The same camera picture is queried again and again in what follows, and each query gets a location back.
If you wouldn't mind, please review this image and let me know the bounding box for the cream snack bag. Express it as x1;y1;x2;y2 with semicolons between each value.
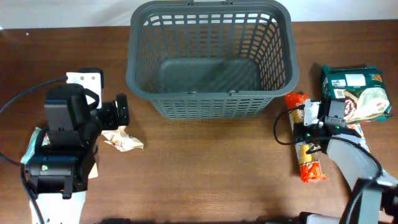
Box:
101;126;144;152

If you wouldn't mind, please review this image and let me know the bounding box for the blue Kleenex tissue multipack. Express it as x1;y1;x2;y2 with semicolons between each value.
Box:
355;124;369;152

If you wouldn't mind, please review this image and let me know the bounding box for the green tortilla wrap package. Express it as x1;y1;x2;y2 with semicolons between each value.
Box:
321;65;392;124

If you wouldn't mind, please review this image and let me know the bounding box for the grey plastic basket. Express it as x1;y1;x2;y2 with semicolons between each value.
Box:
126;1;300;119

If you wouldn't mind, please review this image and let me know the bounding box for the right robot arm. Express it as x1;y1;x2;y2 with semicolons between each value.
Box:
294;99;397;224

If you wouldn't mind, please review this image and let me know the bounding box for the cream brown snack wrapper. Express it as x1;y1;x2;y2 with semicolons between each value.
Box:
88;162;98;179

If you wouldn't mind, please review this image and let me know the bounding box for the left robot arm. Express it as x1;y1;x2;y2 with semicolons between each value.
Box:
21;83;129;223

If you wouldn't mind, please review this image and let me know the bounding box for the teal snack bar wrapper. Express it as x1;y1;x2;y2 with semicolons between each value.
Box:
21;127;50;164

